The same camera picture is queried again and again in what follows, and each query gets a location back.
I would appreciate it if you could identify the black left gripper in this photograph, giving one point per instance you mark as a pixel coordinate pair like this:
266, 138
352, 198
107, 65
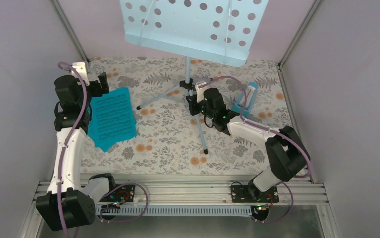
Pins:
98, 91

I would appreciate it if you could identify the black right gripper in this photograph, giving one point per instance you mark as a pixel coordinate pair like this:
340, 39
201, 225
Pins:
193, 110

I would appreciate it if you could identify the blue sheet music pages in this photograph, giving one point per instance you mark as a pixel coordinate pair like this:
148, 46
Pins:
112, 116

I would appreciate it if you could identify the blue metronome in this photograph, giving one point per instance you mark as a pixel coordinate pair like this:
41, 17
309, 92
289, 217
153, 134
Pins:
246, 100

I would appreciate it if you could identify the light blue music stand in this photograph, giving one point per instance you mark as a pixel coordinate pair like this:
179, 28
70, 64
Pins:
219, 31

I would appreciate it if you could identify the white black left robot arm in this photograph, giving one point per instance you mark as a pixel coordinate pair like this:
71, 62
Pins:
66, 204

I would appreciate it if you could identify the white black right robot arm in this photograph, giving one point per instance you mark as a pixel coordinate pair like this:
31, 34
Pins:
286, 154

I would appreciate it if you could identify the floral patterned table mat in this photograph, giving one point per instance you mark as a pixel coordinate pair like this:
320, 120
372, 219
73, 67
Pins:
169, 140

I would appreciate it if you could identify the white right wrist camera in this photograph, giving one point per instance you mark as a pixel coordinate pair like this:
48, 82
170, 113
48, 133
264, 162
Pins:
199, 88

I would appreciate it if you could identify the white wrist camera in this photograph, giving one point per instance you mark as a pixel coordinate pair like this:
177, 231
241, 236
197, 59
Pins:
82, 70
199, 88

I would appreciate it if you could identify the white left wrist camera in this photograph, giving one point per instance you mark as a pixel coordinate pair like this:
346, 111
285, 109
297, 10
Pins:
82, 70

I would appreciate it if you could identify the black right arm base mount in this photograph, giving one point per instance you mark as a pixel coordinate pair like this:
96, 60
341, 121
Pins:
249, 194

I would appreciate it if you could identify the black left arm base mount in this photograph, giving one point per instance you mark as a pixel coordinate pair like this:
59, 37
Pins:
123, 194

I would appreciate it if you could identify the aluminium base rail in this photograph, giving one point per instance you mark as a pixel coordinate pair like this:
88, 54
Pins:
201, 206

